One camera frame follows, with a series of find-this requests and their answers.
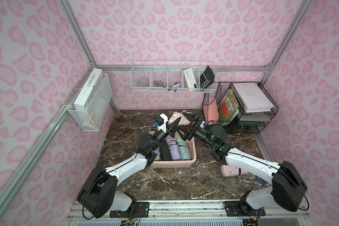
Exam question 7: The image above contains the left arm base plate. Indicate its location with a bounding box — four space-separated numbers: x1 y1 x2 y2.
110 202 150 218

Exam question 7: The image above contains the lilac umbrella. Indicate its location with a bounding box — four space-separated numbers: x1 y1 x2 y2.
166 137 181 161

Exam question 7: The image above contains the white long box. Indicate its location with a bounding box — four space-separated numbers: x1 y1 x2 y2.
73 68 104 111

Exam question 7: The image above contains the white wire wall basket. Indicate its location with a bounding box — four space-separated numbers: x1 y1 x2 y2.
130 60 218 93

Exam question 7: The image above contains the black umbrella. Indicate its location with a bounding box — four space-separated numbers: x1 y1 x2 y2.
160 141 172 161

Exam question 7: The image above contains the small white box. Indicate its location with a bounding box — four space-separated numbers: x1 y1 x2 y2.
183 68 198 91

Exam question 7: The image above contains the pink plastic storage box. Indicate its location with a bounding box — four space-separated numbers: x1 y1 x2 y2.
150 132 196 169

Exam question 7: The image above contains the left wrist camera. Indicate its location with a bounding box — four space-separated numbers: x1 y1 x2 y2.
153 114 168 133

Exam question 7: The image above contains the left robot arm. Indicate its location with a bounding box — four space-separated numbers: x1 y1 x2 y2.
77 118 181 219

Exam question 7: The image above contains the green tray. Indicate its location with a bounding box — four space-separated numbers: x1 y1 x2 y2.
238 112 271 134

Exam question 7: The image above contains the white wire side basket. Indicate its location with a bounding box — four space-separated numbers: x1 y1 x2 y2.
68 73 113 132

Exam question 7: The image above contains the mint green umbrella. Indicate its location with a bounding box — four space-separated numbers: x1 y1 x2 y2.
176 138 192 161

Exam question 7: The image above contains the pink umbrella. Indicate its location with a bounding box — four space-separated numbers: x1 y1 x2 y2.
221 165 249 177
168 112 190 126

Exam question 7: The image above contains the black wire file rack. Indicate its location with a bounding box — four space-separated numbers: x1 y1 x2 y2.
202 82 278 132

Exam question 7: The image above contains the black calculator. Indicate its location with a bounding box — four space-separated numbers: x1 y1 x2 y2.
200 66 215 89

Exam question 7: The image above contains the pink folder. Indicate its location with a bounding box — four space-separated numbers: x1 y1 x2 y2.
207 100 219 123

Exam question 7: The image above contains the green red book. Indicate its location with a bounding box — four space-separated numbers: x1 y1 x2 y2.
218 89 239 125

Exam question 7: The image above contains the white paper stack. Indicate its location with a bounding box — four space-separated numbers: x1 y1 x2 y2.
233 82 274 113

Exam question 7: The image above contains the light blue umbrella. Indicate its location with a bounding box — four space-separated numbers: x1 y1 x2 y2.
154 147 161 161

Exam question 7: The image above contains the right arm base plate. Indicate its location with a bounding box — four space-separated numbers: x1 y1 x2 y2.
223 201 266 217

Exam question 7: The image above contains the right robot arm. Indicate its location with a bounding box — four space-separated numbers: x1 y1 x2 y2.
178 113 308 213

